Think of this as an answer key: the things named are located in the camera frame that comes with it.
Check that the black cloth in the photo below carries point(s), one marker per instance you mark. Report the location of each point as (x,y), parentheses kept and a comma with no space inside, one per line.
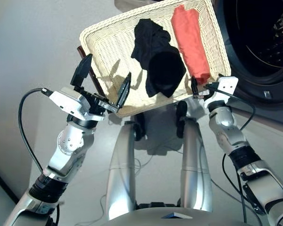
(160,66)

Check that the pale woven basket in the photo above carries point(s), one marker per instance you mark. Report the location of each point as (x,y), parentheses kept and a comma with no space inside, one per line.
(108,47)

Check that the grey washing machine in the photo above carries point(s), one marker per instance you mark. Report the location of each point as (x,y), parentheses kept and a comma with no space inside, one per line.
(261,82)

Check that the round washing machine door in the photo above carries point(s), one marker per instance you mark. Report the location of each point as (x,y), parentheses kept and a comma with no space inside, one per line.
(132,2)

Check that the dark brown wooden stand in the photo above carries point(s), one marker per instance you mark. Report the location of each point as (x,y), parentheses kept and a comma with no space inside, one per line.
(96,82)

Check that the orange-red cloth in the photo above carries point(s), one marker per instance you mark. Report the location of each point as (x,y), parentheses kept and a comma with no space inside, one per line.
(191,47)

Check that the silver robot torso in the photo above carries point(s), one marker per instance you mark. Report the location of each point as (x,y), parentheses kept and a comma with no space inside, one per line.
(155,219)

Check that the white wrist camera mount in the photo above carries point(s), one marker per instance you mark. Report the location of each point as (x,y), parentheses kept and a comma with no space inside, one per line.
(66,99)
(227,84)

